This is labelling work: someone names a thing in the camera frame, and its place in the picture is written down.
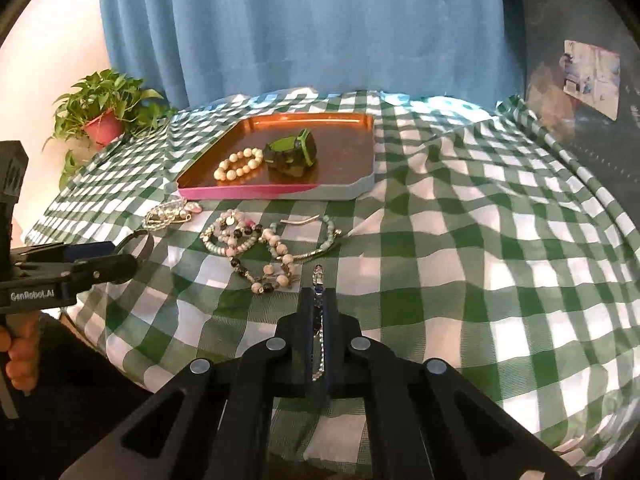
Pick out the green checked tablecloth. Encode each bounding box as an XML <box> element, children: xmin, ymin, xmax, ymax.
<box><xmin>22</xmin><ymin>87</ymin><xmax>640</xmax><ymax>476</ymax></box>

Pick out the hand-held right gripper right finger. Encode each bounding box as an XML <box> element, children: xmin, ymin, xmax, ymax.
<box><xmin>320</xmin><ymin>287</ymin><xmax>583</xmax><ymax>480</ymax></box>

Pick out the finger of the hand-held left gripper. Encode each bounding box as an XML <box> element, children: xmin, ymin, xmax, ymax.
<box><xmin>12</xmin><ymin>241</ymin><xmax>118</xmax><ymax>266</ymax></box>
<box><xmin>60</xmin><ymin>254</ymin><xmax>138</xmax><ymax>288</ymax></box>

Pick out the person's left hand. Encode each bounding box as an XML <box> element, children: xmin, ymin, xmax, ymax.
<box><xmin>0</xmin><ymin>317</ymin><xmax>42</xmax><ymax>397</ymax></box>

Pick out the dark bead bracelet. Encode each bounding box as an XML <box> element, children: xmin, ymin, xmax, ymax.
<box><xmin>229</xmin><ymin>225</ymin><xmax>281</xmax><ymax>293</ymax></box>

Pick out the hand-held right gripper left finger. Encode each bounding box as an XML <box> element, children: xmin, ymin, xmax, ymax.
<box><xmin>60</xmin><ymin>286</ymin><xmax>321</xmax><ymax>480</ymax></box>

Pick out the green smart band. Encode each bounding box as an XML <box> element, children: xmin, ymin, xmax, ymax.
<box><xmin>264</xmin><ymin>129</ymin><xmax>318</xmax><ymax>178</ymax></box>

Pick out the white paper label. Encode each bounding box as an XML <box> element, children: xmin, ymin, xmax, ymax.
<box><xmin>562</xmin><ymin>39</ymin><xmax>621</xmax><ymax>122</ymax></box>

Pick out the copper tray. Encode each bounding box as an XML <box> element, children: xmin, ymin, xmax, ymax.
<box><xmin>176</xmin><ymin>112</ymin><xmax>376</xmax><ymax>202</ymax></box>

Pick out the large cream bead bracelet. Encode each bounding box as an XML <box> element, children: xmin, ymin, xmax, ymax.
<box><xmin>250</xmin><ymin>227</ymin><xmax>301</xmax><ymax>295</ymax></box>

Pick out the thin clear bangle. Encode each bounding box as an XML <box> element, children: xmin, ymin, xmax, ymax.
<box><xmin>116</xmin><ymin>230</ymin><xmax>156</xmax><ymax>261</ymax></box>

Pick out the grey storage box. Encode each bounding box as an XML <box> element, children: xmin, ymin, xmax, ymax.
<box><xmin>500</xmin><ymin>0</ymin><xmax>640</xmax><ymax>261</ymax></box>

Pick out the pink beige bead bracelet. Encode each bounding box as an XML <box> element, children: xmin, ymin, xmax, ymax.
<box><xmin>200</xmin><ymin>230</ymin><xmax>263</xmax><ymax>258</ymax></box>

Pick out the blue curtain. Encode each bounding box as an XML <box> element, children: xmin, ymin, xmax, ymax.
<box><xmin>97</xmin><ymin>0</ymin><xmax>528</xmax><ymax>111</ymax></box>

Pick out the potted green plant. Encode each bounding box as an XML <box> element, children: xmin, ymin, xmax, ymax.
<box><xmin>42</xmin><ymin>69</ymin><xmax>178</xmax><ymax>191</ymax></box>

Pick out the gold disc bead bracelet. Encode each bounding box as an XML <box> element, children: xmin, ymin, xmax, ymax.
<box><xmin>210</xmin><ymin>209</ymin><xmax>261</xmax><ymax>241</ymax></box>

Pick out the pearl chain bracelet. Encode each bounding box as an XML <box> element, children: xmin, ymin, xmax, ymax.
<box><xmin>142</xmin><ymin>199</ymin><xmax>203</xmax><ymax>231</ymax></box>

